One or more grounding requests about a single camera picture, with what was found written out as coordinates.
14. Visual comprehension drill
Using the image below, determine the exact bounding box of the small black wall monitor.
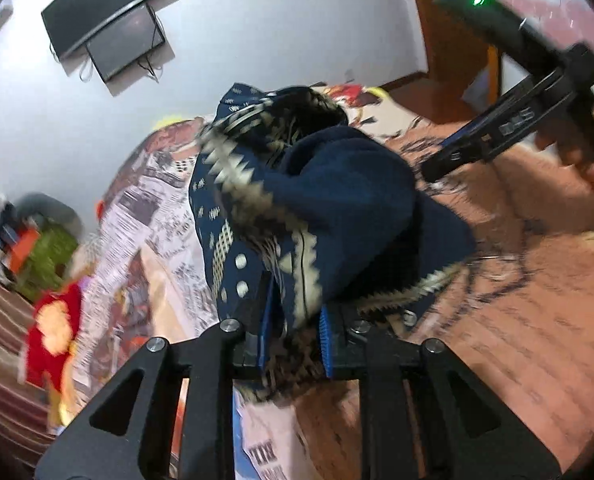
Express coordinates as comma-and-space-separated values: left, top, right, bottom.
85, 3, 166, 84

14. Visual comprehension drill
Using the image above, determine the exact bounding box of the red plush toy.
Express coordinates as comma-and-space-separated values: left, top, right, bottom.
24, 283, 82, 392

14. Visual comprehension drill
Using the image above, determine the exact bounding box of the green patterned storage box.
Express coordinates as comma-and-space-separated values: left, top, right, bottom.
15, 223, 79, 302

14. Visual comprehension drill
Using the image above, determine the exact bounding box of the red gold striped curtain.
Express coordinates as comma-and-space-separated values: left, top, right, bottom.
0, 285, 54, 469

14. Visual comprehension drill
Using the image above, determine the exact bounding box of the printed newspaper pattern bedspread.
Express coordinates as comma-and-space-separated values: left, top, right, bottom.
61, 87, 594, 479

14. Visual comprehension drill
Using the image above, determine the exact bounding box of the navy patterned hooded garment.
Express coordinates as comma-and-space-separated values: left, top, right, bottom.
188, 84, 475, 401

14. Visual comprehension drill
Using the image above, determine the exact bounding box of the yellow plush blanket edge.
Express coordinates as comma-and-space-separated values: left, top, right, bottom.
154, 116, 188, 131

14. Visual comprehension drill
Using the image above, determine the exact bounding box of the wooden wardrobe with cabinets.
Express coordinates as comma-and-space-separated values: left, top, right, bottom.
412, 0, 501, 124

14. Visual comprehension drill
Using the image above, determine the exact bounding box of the orange box on pile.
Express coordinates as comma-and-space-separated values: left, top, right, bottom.
9, 229, 40, 275

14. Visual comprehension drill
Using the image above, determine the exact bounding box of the grey plush pillow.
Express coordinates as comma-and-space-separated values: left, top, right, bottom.
15, 192, 83, 237

